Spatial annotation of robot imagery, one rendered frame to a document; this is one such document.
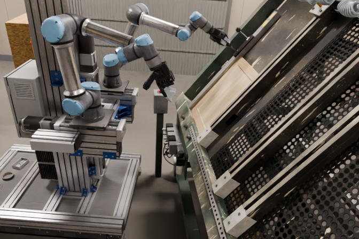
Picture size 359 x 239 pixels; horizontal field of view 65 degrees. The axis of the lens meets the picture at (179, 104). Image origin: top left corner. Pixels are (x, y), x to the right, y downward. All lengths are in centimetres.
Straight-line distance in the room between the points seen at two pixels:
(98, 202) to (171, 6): 344
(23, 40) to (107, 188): 182
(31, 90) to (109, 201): 104
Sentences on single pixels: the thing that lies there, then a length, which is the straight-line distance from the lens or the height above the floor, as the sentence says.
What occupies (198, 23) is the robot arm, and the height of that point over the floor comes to 157.
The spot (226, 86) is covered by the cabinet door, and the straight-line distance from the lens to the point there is 207.
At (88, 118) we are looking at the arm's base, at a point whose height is 106.
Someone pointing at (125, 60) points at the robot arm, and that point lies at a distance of 141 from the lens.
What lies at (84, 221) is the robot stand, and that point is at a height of 22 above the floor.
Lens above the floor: 200
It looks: 28 degrees down
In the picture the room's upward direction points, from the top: 4 degrees clockwise
